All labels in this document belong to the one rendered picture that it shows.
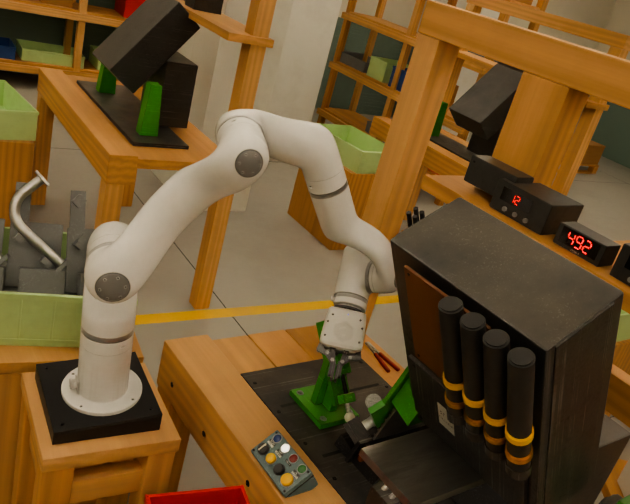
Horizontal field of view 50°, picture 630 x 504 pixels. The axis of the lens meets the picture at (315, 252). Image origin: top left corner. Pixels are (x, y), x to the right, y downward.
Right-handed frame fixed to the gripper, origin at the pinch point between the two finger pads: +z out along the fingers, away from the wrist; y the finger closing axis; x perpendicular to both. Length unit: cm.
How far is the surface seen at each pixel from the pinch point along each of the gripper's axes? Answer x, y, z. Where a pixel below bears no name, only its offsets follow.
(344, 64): 511, -64, -473
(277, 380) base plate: 31.4, -14.9, -1.0
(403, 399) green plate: -4.6, 16.2, 3.5
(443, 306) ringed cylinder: -57, 14, -2
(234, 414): 17.0, -22.3, 12.4
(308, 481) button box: 2.5, -0.6, 24.7
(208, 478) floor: 131, -40, 25
